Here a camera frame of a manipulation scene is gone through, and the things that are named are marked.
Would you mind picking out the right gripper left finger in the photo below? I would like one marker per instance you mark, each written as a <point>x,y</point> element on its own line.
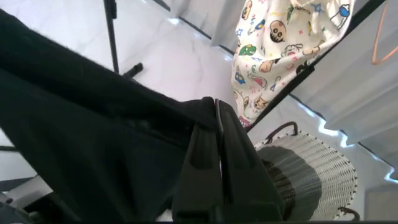
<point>196,186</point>

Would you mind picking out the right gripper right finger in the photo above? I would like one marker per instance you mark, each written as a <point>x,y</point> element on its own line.
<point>248,180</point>

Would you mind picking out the black garment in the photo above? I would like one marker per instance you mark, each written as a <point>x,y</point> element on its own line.
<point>77,124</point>

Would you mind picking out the cream printed garment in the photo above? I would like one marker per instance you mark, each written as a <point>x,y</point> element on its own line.
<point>280,46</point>

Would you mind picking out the pink clothes hanger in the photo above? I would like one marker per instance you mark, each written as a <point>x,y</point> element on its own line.
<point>377,37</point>

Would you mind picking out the white laundry basket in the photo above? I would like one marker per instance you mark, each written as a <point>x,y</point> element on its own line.
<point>326,174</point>

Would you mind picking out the black clothes rack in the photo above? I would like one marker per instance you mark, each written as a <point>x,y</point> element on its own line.
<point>110,31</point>

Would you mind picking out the white curtain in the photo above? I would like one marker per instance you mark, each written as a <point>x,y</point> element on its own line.
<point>342,87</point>

